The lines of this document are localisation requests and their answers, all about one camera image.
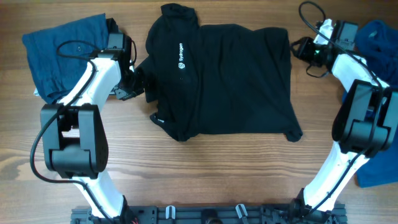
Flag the black polo shirt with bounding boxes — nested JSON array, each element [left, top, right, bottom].
[[137, 3, 303, 142]]

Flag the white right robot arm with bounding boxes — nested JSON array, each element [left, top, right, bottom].
[[292, 19, 397, 216]]

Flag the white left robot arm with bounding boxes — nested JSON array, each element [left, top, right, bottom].
[[30, 49, 144, 223]]

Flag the folded dark green garment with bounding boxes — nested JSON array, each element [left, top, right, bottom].
[[106, 17, 121, 34]]

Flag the folded blue denim shorts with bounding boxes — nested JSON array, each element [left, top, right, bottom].
[[22, 14, 109, 104]]

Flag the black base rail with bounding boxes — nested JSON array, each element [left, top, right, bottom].
[[70, 203, 348, 224]]

